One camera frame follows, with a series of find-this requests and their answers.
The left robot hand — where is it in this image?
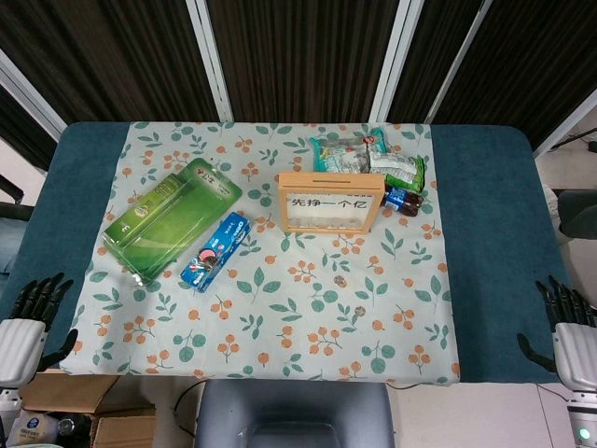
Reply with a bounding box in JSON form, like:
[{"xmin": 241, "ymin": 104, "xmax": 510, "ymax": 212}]
[{"xmin": 0, "ymin": 273, "xmax": 79, "ymax": 389}]

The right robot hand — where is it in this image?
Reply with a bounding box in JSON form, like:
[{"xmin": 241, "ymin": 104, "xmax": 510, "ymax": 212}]
[{"xmin": 516, "ymin": 274, "xmax": 597, "ymax": 392}]

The brown cardboard box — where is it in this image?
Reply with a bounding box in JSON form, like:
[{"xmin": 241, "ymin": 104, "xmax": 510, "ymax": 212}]
[
  {"xmin": 90, "ymin": 406, "xmax": 158, "ymax": 448},
  {"xmin": 18, "ymin": 371, "xmax": 122, "ymax": 414}
]

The white jug blue label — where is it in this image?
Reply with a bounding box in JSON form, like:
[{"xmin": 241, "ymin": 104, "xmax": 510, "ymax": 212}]
[{"xmin": 11, "ymin": 413, "xmax": 52, "ymax": 447}]

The blue office chair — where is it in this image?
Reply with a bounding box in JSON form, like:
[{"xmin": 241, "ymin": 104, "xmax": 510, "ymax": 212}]
[{"xmin": 0, "ymin": 178, "xmax": 34, "ymax": 277}]

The teal table cover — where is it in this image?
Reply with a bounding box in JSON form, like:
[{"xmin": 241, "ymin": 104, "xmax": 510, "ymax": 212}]
[{"xmin": 7, "ymin": 120, "xmax": 590, "ymax": 386}]

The green plastic blister package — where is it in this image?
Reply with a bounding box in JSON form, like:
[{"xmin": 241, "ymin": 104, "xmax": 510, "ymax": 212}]
[{"xmin": 101, "ymin": 157, "xmax": 244, "ymax": 287}]

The blue Oreo cookie box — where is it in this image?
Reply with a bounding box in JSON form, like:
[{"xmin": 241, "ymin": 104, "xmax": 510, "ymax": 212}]
[{"xmin": 179, "ymin": 212, "xmax": 254, "ymax": 294}]

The small cola bottle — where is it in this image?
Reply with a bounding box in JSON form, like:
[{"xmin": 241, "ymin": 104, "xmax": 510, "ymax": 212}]
[{"xmin": 382, "ymin": 185, "xmax": 425, "ymax": 218}]

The green white snack bag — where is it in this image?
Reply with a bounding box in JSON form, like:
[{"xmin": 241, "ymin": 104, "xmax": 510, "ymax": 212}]
[{"xmin": 368, "ymin": 151, "xmax": 428, "ymax": 193}]

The floral leaf print tablecloth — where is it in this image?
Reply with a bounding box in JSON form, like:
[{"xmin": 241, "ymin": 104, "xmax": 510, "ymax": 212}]
[{"xmin": 60, "ymin": 120, "xmax": 463, "ymax": 386}]

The dark ribbed partition screen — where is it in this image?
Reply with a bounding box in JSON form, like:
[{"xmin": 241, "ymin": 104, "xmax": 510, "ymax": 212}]
[
  {"xmin": 185, "ymin": 0, "xmax": 412, "ymax": 123},
  {"xmin": 372, "ymin": 0, "xmax": 496, "ymax": 125},
  {"xmin": 0, "ymin": 0, "xmax": 233, "ymax": 123},
  {"xmin": 426, "ymin": 0, "xmax": 597, "ymax": 158}
]

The teal white snack bag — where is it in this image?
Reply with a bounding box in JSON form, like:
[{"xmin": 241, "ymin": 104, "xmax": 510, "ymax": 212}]
[{"xmin": 311, "ymin": 128, "xmax": 391, "ymax": 175}]

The black floor cable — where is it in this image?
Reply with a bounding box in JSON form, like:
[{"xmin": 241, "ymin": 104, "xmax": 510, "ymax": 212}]
[{"xmin": 171, "ymin": 380, "xmax": 207, "ymax": 441}]

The wooden framed sign box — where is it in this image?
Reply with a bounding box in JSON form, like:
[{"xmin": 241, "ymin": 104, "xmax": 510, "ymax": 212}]
[{"xmin": 277, "ymin": 171, "xmax": 387, "ymax": 234}]

